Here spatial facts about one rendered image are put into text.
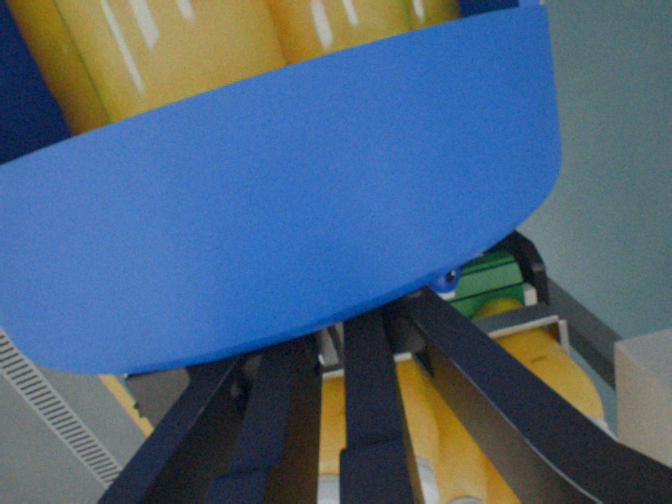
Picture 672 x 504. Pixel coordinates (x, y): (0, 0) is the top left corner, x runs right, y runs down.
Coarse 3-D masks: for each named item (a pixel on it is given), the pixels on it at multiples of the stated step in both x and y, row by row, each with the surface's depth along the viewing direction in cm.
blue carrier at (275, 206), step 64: (0, 0) 22; (512, 0) 17; (0, 64) 22; (320, 64) 8; (384, 64) 9; (448, 64) 9; (512, 64) 11; (0, 128) 21; (64, 128) 25; (128, 128) 8; (192, 128) 8; (256, 128) 8; (320, 128) 9; (384, 128) 9; (448, 128) 10; (512, 128) 11; (0, 192) 9; (64, 192) 9; (128, 192) 9; (192, 192) 9; (256, 192) 9; (320, 192) 9; (384, 192) 9; (448, 192) 10; (512, 192) 11; (0, 256) 10; (64, 256) 9; (128, 256) 9; (192, 256) 9; (256, 256) 9; (320, 256) 9; (384, 256) 10; (448, 256) 11; (0, 320) 13; (64, 320) 10; (128, 320) 10; (192, 320) 10; (256, 320) 10; (320, 320) 10
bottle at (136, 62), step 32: (64, 0) 12; (96, 0) 11; (128, 0) 11; (160, 0) 11; (192, 0) 11; (224, 0) 12; (256, 0) 13; (96, 32) 12; (128, 32) 11; (160, 32) 11; (192, 32) 12; (224, 32) 12; (256, 32) 13; (96, 64) 12; (128, 64) 12; (160, 64) 12; (192, 64) 12; (224, 64) 12; (256, 64) 13; (128, 96) 12; (160, 96) 12
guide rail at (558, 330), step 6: (558, 318) 39; (564, 318) 39; (552, 324) 41; (558, 324) 39; (564, 324) 39; (552, 330) 41; (558, 330) 40; (564, 330) 39; (552, 336) 42; (558, 336) 40; (564, 336) 40; (558, 342) 41; (564, 342) 40; (564, 348) 40
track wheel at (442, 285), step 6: (456, 270) 39; (444, 276) 37; (450, 276) 38; (456, 276) 39; (432, 282) 38; (438, 282) 37; (444, 282) 37; (450, 282) 38; (456, 282) 39; (432, 288) 38; (438, 288) 38; (444, 288) 37; (450, 288) 38
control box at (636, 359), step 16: (640, 336) 37; (656, 336) 36; (624, 352) 36; (640, 352) 35; (656, 352) 35; (624, 368) 37; (640, 368) 34; (656, 368) 33; (624, 384) 37; (640, 384) 35; (656, 384) 32; (624, 400) 38; (640, 400) 35; (656, 400) 33; (624, 416) 39; (640, 416) 36; (656, 416) 33; (624, 432) 40; (640, 432) 37; (656, 432) 34; (640, 448) 37; (656, 448) 35
